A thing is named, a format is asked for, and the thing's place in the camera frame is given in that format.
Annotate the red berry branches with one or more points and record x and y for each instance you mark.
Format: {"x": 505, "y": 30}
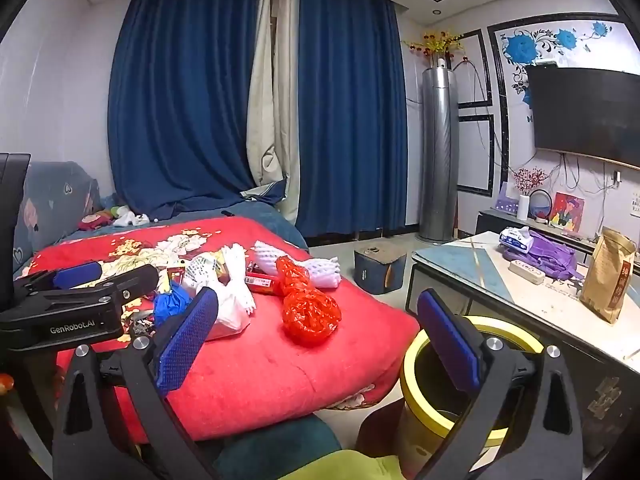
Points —
{"x": 527, "y": 180}

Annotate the black television cabinet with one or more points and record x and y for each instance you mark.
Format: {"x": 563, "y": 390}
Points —
{"x": 487, "y": 222}

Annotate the blue flower wall decal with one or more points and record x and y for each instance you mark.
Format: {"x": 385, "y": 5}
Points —
{"x": 520, "y": 47}

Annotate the red floral blanket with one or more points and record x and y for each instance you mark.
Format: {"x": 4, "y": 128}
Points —
{"x": 280, "y": 375}

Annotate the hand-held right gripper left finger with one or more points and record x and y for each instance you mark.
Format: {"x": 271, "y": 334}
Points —
{"x": 185, "y": 340}

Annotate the white foam fruit net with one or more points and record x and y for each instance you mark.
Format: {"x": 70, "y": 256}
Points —
{"x": 322, "y": 270}
{"x": 235, "y": 260}
{"x": 265, "y": 255}

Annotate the purple box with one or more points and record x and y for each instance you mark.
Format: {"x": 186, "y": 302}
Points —
{"x": 506, "y": 202}

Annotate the blue white tissue pack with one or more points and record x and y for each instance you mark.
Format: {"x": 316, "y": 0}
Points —
{"x": 515, "y": 240}

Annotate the marble top coffee table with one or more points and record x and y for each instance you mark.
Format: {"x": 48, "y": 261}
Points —
{"x": 480, "y": 275}

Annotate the blue plastic bag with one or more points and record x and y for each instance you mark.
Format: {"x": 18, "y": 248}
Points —
{"x": 170, "y": 305}

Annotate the beige curtain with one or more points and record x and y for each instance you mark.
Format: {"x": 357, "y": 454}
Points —
{"x": 270, "y": 125}

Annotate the white vase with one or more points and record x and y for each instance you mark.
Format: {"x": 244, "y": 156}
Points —
{"x": 522, "y": 207}

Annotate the white power strip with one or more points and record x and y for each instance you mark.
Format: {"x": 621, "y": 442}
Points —
{"x": 527, "y": 271}

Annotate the white plush toy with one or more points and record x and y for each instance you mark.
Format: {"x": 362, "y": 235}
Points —
{"x": 130, "y": 219}

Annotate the brown paper bag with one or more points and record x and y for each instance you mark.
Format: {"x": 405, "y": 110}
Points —
{"x": 607, "y": 275}

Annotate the grey heart print sofa cover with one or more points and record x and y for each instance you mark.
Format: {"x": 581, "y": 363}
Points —
{"x": 50, "y": 200}

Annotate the small grey camera device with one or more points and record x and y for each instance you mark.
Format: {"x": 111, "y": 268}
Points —
{"x": 547, "y": 63}

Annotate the blue storage stool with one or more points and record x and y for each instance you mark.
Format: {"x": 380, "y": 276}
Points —
{"x": 377, "y": 270}

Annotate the white paper notice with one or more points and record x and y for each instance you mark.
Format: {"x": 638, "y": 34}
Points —
{"x": 636, "y": 206}

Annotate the red fruit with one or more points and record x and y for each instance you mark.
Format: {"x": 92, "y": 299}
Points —
{"x": 307, "y": 310}

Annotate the small red packet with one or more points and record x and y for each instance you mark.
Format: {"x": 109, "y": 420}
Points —
{"x": 175, "y": 276}

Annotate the green plush toy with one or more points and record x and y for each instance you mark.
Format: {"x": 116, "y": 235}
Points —
{"x": 112, "y": 211}

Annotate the red plush toy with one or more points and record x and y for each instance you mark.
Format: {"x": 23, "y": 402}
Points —
{"x": 92, "y": 221}

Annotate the dark teal cloth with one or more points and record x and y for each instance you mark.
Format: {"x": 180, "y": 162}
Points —
{"x": 280, "y": 445}

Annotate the green fleece clothing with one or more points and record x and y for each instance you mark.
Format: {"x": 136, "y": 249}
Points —
{"x": 340, "y": 467}

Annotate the round black ornament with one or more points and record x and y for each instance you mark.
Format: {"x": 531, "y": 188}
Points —
{"x": 541, "y": 207}

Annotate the yellow red artificial flowers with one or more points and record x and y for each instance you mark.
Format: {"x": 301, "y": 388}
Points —
{"x": 435, "y": 42}

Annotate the colourful painting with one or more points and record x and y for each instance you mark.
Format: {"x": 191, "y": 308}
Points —
{"x": 567, "y": 212}

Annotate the white plastic bag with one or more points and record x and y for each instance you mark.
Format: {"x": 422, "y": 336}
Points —
{"x": 230, "y": 317}

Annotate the purple backpack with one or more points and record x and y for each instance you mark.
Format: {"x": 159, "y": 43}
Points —
{"x": 555, "y": 257}

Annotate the white printed snack packet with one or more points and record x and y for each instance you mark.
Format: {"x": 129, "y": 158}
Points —
{"x": 200, "y": 270}

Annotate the black television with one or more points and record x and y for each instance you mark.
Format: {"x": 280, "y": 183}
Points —
{"x": 585, "y": 110}

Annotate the dark blue quilt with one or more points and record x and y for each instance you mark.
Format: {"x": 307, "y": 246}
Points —
{"x": 270, "y": 220}

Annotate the red box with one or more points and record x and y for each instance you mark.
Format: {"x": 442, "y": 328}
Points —
{"x": 260, "y": 282}

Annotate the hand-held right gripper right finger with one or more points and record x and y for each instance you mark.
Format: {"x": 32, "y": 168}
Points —
{"x": 450, "y": 340}

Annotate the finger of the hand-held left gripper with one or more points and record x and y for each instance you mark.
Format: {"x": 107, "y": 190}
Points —
{"x": 77, "y": 275}
{"x": 135, "y": 282}

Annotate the blue curtain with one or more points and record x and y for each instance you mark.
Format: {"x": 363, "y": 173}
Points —
{"x": 350, "y": 110}
{"x": 180, "y": 100}

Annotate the silver tower air conditioner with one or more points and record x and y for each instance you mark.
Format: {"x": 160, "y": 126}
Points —
{"x": 439, "y": 160}

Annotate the yellow rim trash can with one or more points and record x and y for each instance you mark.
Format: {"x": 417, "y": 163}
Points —
{"x": 415, "y": 390}

